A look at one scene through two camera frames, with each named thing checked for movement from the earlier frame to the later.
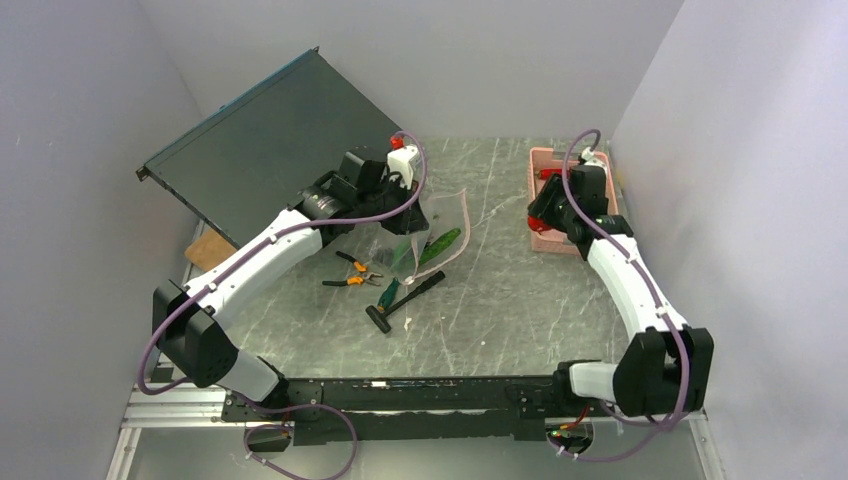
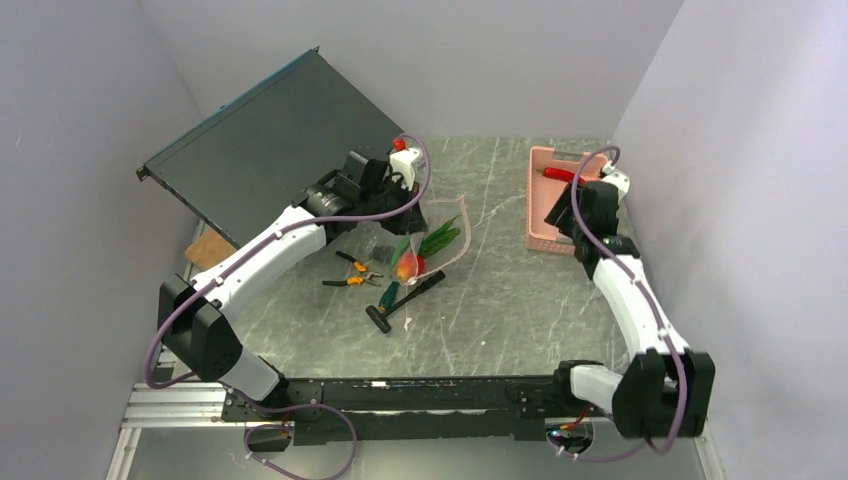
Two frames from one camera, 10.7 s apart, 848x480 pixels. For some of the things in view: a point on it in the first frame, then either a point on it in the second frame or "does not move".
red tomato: x=537 y=224 to x=409 y=267
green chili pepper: x=403 y=256 does not move
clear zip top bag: x=409 y=256 does not move
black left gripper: x=409 y=222 does not move
